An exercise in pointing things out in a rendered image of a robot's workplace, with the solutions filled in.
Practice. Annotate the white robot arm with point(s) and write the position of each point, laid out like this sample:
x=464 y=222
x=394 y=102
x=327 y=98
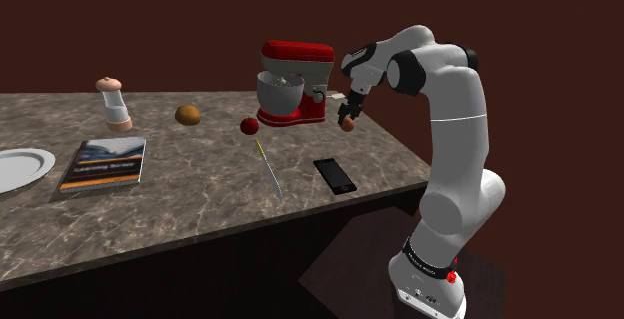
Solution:
x=458 y=162

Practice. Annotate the brown round potato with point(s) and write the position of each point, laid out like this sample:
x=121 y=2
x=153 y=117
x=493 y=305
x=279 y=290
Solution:
x=187 y=115

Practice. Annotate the small orange-brown egg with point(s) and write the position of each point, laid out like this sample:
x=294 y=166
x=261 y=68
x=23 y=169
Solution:
x=347 y=124

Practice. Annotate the white plate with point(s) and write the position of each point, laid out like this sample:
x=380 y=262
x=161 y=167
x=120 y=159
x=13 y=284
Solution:
x=17 y=168

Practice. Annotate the black smartphone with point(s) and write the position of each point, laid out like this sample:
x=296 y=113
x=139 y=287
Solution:
x=334 y=175

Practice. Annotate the red apple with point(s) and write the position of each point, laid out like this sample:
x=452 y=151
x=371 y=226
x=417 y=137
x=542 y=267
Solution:
x=249 y=126

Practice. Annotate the white and pink pepper mill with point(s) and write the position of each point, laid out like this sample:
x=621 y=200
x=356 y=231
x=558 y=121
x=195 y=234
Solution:
x=116 y=106

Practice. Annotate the red stand mixer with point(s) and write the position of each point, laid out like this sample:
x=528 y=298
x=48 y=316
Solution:
x=297 y=84

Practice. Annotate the dark book with orange stripes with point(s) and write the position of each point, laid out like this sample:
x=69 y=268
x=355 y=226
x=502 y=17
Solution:
x=105 y=164

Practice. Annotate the dark robot stand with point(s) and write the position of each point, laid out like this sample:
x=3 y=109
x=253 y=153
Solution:
x=370 y=269

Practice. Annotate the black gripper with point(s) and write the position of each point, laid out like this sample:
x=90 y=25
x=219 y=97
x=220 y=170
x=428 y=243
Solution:
x=352 y=103

